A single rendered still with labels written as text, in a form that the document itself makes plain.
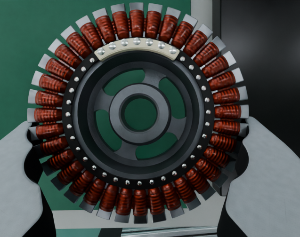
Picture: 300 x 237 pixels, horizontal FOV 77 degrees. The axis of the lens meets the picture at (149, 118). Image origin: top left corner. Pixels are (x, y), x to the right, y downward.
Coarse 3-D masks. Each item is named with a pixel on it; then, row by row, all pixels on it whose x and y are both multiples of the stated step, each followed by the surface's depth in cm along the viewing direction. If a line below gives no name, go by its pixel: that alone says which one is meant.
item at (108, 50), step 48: (48, 48) 10; (96, 48) 9; (144, 48) 9; (192, 48) 9; (48, 96) 9; (96, 96) 11; (144, 96) 11; (192, 96) 11; (240, 96) 10; (48, 144) 9; (96, 144) 11; (144, 144) 11; (192, 144) 10; (240, 144) 10; (96, 192) 9; (144, 192) 9; (192, 192) 9
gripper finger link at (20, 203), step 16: (16, 128) 10; (0, 144) 8; (16, 144) 8; (32, 144) 10; (0, 160) 8; (16, 160) 8; (32, 160) 8; (0, 176) 7; (16, 176) 7; (32, 176) 8; (0, 192) 6; (16, 192) 6; (32, 192) 6; (0, 208) 6; (16, 208) 6; (32, 208) 6; (48, 208) 7; (0, 224) 5; (16, 224) 5; (32, 224) 5; (48, 224) 6
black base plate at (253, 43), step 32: (224, 0) 16; (256, 0) 16; (288, 0) 16; (224, 32) 16; (256, 32) 16; (288, 32) 16; (256, 64) 16; (288, 64) 16; (256, 96) 16; (288, 96) 16; (288, 128) 16; (224, 192) 16
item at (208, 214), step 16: (192, 0) 18; (208, 0) 18; (192, 16) 18; (208, 16) 18; (192, 32) 18; (208, 208) 18; (64, 224) 18; (80, 224) 18; (96, 224) 18; (112, 224) 18; (128, 224) 18; (144, 224) 19; (160, 224) 19; (176, 224) 19; (192, 224) 19; (208, 224) 19
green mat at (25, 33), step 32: (0, 0) 17; (32, 0) 17; (64, 0) 17; (96, 0) 18; (128, 0) 18; (160, 0) 18; (0, 32) 18; (32, 32) 18; (0, 64) 18; (32, 64) 18; (0, 96) 18; (0, 128) 18; (64, 192) 18
